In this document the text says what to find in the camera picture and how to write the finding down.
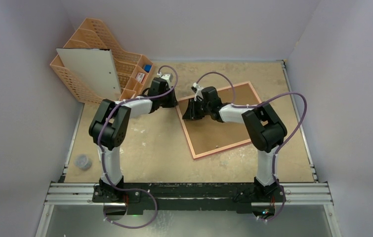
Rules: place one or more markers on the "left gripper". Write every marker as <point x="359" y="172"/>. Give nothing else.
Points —
<point x="172" y="102"/>

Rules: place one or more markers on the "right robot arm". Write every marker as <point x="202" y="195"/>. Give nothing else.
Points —
<point x="264" y="127"/>

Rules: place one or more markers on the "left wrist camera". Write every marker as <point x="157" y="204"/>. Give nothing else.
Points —
<point x="167" y="77"/>

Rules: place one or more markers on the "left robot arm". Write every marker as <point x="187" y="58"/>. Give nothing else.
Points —
<point x="109" y="127"/>

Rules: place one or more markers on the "white red small box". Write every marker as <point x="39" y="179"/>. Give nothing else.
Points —
<point x="140" y="77"/>

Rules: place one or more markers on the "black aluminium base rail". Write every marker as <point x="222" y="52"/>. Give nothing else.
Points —
<point x="139" y="197"/>

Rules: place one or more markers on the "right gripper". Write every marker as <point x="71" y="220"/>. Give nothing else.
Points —
<point x="192" y="109"/>

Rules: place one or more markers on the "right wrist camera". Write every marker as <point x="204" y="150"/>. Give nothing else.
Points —
<point x="197" y="89"/>

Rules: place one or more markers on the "blue item in organizer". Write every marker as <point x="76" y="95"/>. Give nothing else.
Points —
<point x="147" y="68"/>

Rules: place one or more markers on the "orange plastic file organizer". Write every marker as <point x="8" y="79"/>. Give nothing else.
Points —
<point x="93" y="33"/>

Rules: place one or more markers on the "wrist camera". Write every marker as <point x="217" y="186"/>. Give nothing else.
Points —
<point x="197" y="89"/>
<point x="167" y="77"/>

